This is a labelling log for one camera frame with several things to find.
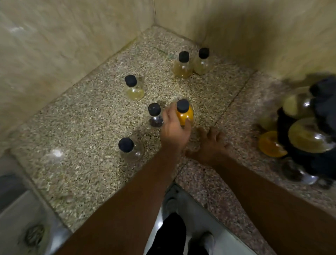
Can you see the person's right forearm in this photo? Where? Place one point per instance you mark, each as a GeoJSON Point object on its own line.
{"type": "Point", "coordinates": [275, 210]}

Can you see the clear small bottle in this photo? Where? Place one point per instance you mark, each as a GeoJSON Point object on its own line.
{"type": "Point", "coordinates": [295, 172]}

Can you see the person's white shoe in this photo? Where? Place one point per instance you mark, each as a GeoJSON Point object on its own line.
{"type": "Point", "coordinates": [170, 203]}
{"type": "Point", "coordinates": [207, 240]}

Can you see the cluster of small capped bottles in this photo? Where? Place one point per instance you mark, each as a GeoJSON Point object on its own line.
{"type": "Point", "coordinates": [181, 71]}

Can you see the person's right hand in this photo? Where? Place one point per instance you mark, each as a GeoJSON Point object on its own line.
{"type": "Point", "coordinates": [212, 147]}

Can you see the person's left forearm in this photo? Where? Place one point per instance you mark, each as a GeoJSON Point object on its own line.
{"type": "Point", "coordinates": [126, 210]}

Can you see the person's black trousers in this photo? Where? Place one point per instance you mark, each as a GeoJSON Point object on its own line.
{"type": "Point", "coordinates": [169, 236]}

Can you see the person's right white shoe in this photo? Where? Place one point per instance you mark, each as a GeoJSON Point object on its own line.
{"type": "Point", "coordinates": [207, 240]}

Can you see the person's left hand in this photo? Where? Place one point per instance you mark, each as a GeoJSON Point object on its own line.
{"type": "Point", "coordinates": [172, 134]}

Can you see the black rotating bottle rack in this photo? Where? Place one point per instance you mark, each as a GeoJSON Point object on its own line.
{"type": "Point", "coordinates": [326, 105]}

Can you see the steel sink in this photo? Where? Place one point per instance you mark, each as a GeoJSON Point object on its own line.
{"type": "Point", "coordinates": [15, 223]}

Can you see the person's left white shoe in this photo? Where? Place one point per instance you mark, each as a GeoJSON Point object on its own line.
{"type": "Point", "coordinates": [170, 203]}

